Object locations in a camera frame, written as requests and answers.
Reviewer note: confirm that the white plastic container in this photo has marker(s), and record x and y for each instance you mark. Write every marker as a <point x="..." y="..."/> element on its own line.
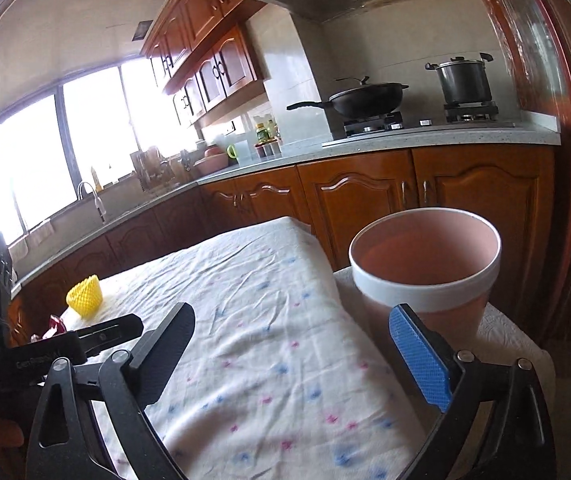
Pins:
<point x="245" y="147"/>

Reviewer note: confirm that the white flowered cloth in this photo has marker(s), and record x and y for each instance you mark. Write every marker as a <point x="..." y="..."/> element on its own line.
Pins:
<point x="265" y="340"/>

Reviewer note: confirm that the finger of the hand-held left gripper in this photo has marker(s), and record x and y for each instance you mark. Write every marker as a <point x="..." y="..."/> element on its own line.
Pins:
<point x="110" y="332"/>

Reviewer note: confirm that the pink bowl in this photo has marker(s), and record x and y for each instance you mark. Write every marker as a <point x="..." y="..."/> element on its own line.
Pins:
<point x="210" y="159"/>

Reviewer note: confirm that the white paper towel mat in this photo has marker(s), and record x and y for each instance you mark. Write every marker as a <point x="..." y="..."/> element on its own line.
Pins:
<point x="510" y="340"/>

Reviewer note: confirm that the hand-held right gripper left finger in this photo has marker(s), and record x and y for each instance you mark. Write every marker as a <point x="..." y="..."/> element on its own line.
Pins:
<point x="165" y="355"/>

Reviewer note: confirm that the kitchen window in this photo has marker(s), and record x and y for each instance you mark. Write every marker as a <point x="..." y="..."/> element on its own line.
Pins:
<point x="65" y="150"/>

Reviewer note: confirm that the red wrapper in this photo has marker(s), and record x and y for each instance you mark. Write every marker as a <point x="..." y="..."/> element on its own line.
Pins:
<point x="52" y="329"/>

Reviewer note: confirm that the person's left hand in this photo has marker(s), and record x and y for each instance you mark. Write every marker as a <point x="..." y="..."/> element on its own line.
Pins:
<point x="0" y="427"/>

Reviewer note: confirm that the wooden upper cabinets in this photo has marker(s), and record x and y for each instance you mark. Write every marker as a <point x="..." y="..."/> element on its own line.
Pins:
<point x="205" y="45"/>

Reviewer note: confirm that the wooden lower cabinets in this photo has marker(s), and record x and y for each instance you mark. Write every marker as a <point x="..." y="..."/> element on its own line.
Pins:
<point x="355" y="200"/>

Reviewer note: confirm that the steel cooking pot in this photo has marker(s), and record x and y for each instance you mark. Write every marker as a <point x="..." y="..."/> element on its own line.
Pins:
<point x="463" y="80"/>

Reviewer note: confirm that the black wok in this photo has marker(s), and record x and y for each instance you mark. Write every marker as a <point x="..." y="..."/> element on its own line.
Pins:
<point x="365" y="99"/>

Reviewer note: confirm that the wooden cabinets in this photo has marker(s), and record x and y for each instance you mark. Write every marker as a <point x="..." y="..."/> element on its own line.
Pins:
<point x="205" y="45"/>
<point x="355" y="200"/>

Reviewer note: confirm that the green lid jar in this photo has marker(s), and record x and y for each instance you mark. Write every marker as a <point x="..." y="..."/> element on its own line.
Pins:
<point x="263" y="133"/>

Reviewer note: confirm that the green cup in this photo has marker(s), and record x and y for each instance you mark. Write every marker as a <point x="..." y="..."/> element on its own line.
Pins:
<point x="232" y="152"/>

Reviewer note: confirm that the chrome sink faucet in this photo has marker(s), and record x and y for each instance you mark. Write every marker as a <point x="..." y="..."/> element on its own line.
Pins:
<point x="96" y="200"/>

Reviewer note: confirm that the gas stove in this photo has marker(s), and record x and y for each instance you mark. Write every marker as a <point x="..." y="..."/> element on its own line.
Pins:
<point x="415" y="127"/>

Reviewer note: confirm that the hanging dish cloth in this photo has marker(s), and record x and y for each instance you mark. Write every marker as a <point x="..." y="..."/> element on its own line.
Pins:
<point x="41" y="232"/>

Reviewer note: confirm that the utensil rack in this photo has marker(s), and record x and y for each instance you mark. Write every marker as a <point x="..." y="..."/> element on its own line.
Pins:
<point x="151" y="167"/>

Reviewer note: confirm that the yellow foam fruit net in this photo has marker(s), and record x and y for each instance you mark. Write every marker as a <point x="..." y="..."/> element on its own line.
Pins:
<point x="85" y="299"/>

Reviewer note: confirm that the pink waste bin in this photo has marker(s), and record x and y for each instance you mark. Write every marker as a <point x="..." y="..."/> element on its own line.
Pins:
<point x="430" y="255"/>

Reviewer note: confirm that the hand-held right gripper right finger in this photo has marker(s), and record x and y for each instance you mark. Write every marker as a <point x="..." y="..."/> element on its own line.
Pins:
<point x="420" y="360"/>

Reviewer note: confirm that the spice jars set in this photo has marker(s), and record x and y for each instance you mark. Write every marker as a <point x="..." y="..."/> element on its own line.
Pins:
<point x="268" y="149"/>

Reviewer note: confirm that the ceiling vent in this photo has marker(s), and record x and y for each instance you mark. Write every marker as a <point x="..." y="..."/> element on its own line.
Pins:
<point x="142" y="30"/>

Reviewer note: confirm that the yellow bottle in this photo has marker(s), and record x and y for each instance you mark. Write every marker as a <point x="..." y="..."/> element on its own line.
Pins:
<point x="96" y="179"/>

